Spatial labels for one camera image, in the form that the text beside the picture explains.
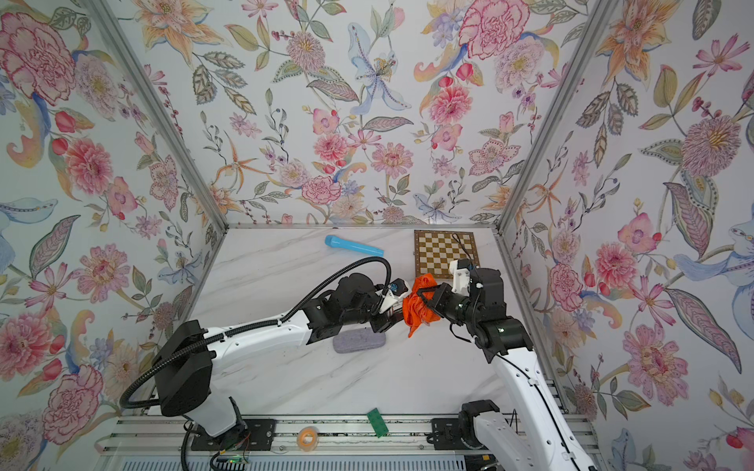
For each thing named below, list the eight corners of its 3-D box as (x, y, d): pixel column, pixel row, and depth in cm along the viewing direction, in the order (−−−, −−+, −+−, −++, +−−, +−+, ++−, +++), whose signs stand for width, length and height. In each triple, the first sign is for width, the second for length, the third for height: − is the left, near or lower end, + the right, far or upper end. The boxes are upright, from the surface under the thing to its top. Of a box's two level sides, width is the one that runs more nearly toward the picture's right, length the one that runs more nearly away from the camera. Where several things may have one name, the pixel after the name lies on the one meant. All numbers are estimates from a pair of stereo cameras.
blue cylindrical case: (324, 244, 118) (323, 239, 116) (327, 239, 120) (326, 234, 117) (382, 258, 113) (382, 253, 111) (384, 253, 115) (384, 248, 112)
